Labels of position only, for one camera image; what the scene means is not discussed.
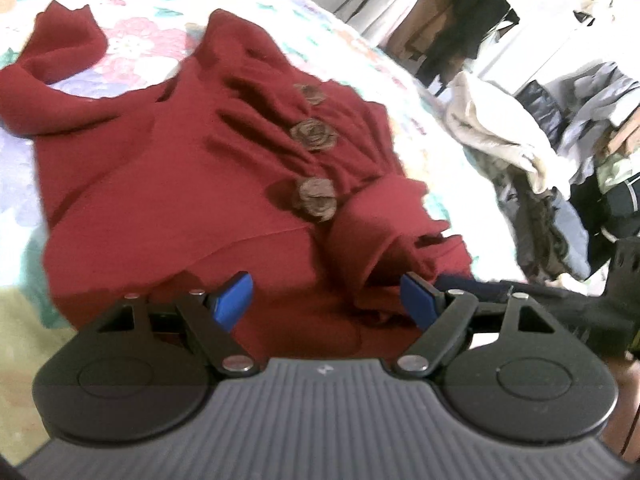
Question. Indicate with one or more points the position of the black hanging garment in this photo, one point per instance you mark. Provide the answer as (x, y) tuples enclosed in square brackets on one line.
[(465, 15)]

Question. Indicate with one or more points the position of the dark clothes pile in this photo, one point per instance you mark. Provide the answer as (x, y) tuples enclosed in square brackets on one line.
[(540, 230)]

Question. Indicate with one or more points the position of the brown hanging jacket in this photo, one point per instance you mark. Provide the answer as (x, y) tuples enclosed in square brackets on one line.
[(425, 20)]

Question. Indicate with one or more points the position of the floral quilt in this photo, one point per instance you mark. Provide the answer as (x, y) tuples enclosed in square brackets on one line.
[(130, 45)]

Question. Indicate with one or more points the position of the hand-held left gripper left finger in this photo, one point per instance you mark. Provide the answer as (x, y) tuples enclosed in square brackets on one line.
[(232, 301)]

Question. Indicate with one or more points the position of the black shiny bag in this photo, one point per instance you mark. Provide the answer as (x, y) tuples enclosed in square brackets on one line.
[(540, 105)]

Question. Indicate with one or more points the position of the dark red knit sweater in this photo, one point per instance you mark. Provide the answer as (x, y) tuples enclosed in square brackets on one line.
[(175, 200)]

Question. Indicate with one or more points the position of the white crumpled cloth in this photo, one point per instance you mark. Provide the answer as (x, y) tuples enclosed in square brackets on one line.
[(500, 125)]

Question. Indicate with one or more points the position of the grey crumpled cloth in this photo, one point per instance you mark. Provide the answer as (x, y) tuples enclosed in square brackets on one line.
[(600, 95)]

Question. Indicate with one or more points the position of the beige hanging garment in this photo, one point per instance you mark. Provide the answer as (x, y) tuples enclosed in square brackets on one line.
[(380, 5)]

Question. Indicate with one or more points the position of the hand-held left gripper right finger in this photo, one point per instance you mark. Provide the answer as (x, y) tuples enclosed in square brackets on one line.
[(419, 302)]

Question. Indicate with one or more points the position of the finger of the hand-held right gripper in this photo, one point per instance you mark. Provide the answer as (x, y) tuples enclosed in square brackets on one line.
[(492, 292)]

